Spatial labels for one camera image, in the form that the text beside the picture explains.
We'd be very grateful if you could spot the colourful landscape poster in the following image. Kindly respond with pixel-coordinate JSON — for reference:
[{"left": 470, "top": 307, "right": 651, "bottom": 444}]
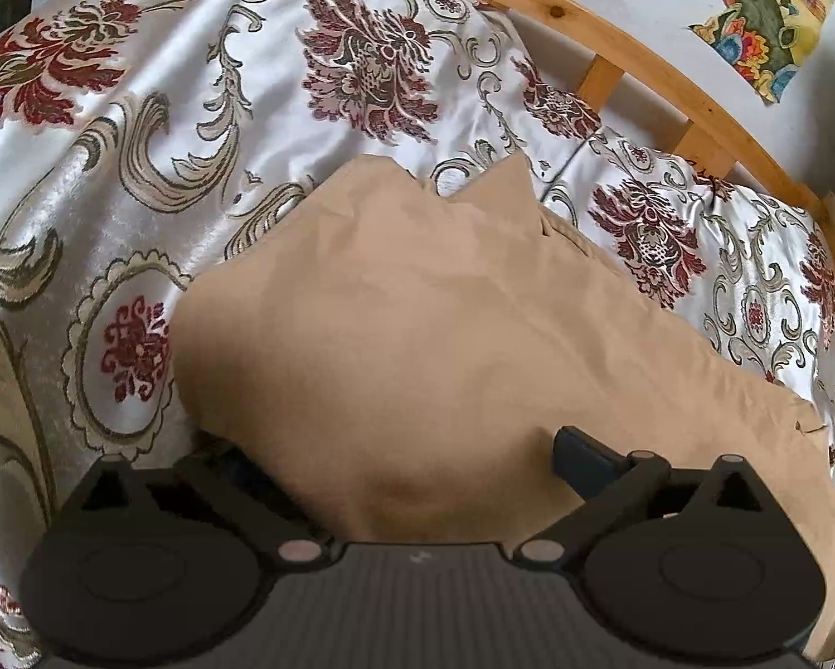
[{"left": 690, "top": 0, "right": 835, "bottom": 104}]

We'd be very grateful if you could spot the tan hooded Champion jacket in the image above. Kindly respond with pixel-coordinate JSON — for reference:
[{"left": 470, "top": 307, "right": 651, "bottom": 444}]
[{"left": 169, "top": 156, "right": 835, "bottom": 660}]

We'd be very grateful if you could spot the white floral satin bedspread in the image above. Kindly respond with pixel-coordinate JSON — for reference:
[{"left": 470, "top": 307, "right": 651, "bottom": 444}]
[{"left": 0, "top": 0, "right": 835, "bottom": 667}]

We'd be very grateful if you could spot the wooden bed frame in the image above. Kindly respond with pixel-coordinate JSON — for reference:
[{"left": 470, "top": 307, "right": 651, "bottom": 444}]
[{"left": 0, "top": 0, "right": 835, "bottom": 336}]

